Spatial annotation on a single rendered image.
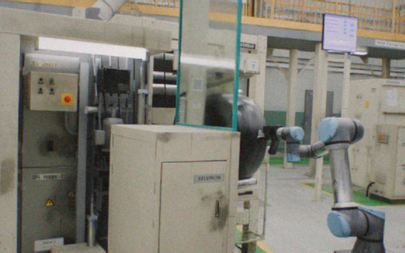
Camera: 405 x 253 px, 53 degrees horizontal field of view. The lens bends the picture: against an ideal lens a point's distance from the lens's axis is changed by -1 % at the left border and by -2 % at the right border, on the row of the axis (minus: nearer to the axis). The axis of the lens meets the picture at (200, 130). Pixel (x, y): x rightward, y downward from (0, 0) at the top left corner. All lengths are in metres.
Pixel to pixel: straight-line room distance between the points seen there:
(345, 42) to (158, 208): 5.46
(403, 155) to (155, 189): 5.80
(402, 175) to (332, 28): 2.54
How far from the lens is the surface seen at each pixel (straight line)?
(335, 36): 6.67
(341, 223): 1.88
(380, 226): 2.01
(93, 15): 2.62
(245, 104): 2.60
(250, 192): 2.74
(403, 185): 7.18
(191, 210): 1.72
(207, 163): 1.71
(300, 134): 2.27
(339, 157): 1.93
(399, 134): 7.00
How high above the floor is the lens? 1.36
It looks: 3 degrees down
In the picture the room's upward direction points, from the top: 2 degrees clockwise
